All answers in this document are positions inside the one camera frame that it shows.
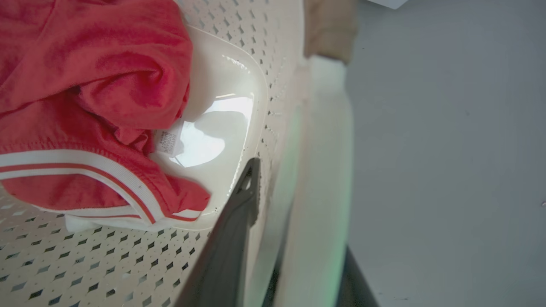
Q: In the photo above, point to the red garment with white stripes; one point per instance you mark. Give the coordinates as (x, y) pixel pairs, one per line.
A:
(85, 98)

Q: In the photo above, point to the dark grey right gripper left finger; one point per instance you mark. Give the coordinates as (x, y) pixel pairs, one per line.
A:
(222, 256)

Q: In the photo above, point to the white perforated plastic laundry basket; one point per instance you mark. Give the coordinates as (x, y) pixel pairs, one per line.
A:
(239, 85)

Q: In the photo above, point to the beige cloth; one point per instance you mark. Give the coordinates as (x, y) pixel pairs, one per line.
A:
(330, 27)

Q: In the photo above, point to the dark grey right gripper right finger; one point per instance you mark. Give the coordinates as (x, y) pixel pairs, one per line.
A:
(353, 285)

